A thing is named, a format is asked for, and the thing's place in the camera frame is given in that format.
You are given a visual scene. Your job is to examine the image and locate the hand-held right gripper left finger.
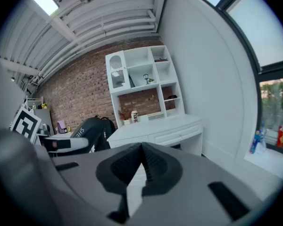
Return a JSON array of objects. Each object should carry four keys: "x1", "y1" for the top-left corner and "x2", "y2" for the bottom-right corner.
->
[{"x1": 95, "y1": 142, "x2": 142, "y2": 224}]

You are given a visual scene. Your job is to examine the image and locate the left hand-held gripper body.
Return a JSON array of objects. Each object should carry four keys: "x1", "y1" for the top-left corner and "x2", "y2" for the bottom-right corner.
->
[{"x1": 9, "y1": 106, "x2": 89, "y2": 153}]

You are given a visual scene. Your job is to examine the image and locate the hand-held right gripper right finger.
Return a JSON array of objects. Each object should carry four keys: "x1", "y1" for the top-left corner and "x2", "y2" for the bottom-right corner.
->
[{"x1": 141, "y1": 142, "x2": 183, "y2": 197}]

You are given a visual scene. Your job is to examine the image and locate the gray cabinet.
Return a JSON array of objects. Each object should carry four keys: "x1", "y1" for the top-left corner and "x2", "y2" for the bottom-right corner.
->
[{"x1": 34, "y1": 108, "x2": 55, "y2": 136}]

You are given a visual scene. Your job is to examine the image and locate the purple black file holder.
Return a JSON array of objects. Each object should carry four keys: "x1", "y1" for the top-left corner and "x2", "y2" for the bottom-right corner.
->
[{"x1": 57, "y1": 120, "x2": 68, "y2": 134}]

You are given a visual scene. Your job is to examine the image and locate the white side desk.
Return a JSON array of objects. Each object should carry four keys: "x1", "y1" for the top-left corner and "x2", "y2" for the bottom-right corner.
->
[{"x1": 37, "y1": 132, "x2": 74, "y2": 141}]

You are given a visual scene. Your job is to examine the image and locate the black backpack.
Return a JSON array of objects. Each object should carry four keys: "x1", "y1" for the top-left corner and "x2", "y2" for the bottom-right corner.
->
[{"x1": 94, "y1": 115, "x2": 117, "y2": 152}]

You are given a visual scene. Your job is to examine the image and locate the white desk with drawers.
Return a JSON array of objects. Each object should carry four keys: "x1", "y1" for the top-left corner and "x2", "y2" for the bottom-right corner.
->
[{"x1": 107, "y1": 113, "x2": 203, "y2": 156}]

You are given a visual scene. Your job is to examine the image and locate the white box speaker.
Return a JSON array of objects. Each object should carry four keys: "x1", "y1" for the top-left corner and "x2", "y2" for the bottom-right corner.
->
[{"x1": 147, "y1": 111, "x2": 166, "y2": 121}]

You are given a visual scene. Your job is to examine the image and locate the dried plant in white pot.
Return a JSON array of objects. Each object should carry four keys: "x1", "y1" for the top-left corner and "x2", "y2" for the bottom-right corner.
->
[{"x1": 117, "y1": 109, "x2": 133, "y2": 126}]

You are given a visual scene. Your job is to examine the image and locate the white shelf unit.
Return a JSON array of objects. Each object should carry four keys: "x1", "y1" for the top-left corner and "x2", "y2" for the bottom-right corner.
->
[{"x1": 105, "y1": 45, "x2": 186, "y2": 128}]

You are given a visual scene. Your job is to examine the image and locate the blue bottle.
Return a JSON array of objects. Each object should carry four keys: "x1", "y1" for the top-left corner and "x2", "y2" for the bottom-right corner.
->
[{"x1": 250, "y1": 130, "x2": 260, "y2": 154}]

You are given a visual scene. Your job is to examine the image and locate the white fluted glass cabinet door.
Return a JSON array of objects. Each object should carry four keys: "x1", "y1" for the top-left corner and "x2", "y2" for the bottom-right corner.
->
[{"x1": 108, "y1": 51, "x2": 127, "y2": 90}]

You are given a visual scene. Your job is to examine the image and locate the clear bottle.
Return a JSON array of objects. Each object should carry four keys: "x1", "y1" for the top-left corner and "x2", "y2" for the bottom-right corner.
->
[{"x1": 259, "y1": 120, "x2": 267, "y2": 148}]

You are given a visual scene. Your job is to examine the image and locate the red bottle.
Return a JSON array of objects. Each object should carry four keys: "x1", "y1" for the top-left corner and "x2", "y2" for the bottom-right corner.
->
[{"x1": 276, "y1": 123, "x2": 283, "y2": 148}]

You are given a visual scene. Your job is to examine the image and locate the ceiling skylight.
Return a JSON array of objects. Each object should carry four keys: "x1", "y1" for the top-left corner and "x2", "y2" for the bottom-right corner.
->
[{"x1": 28, "y1": 0, "x2": 59, "y2": 16}]

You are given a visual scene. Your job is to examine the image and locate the black framed window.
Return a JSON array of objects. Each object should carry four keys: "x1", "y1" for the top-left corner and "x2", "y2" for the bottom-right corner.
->
[{"x1": 194, "y1": 0, "x2": 283, "y2": 155}]

